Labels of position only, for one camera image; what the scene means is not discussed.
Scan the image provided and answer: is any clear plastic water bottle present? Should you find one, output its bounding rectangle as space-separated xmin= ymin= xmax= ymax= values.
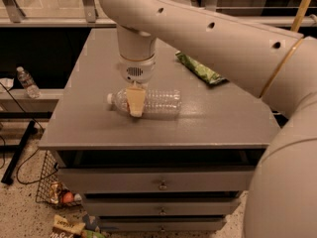
xmin=107 ymin=88 xmax=181 ymax=116

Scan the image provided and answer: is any snack bag on floor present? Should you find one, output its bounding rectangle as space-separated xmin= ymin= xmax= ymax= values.
xmin=50 ymin=215 xmax=85 ymax=238

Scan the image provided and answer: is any black wire basket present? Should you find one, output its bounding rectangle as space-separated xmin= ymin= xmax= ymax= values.
xmin=36 ymin=153 xmax=81 ymax=208

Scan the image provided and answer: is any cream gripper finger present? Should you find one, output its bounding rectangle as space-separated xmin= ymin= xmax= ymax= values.
xmin=126 ymin=82 xmax=146 ymax=117

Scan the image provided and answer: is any black metal stand leg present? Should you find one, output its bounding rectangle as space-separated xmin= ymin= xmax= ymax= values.
xmin=1 ymin=121 xmax=35 ymax=185

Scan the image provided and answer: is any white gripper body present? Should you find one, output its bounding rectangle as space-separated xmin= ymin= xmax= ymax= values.
xmin=118 ymin=56 xmax=156 ymax=84

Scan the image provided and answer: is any green chip bag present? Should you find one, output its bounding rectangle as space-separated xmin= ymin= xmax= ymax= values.
xmin=175 ymin=52 xmax=226 ymax=85

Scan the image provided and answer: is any grey drawer cabinet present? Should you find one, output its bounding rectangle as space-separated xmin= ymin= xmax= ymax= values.
xmin=40 ymin=29 xmax=279 ymax=232

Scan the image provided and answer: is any water bottle on ledge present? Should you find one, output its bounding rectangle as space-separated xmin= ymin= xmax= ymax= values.
xmin=17 ymin=66 xmax=41 ymax=99

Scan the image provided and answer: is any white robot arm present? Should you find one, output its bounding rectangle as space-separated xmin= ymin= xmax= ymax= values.
xmin=99 ymin=0 xmax=317 ymax=238

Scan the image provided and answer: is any orange ball in basket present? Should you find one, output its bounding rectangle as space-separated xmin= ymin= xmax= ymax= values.
xmin=62 ymin=191 xmax=74 ymax=203

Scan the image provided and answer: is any black cable on floor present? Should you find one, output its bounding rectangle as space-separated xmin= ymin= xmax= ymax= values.
xmin=0 ymin=81 xmax=59 ymax=185

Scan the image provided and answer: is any yellow wooden ladder frame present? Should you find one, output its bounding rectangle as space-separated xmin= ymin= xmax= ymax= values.
xmin=291 ymin=0 xmax=311 ymax=32

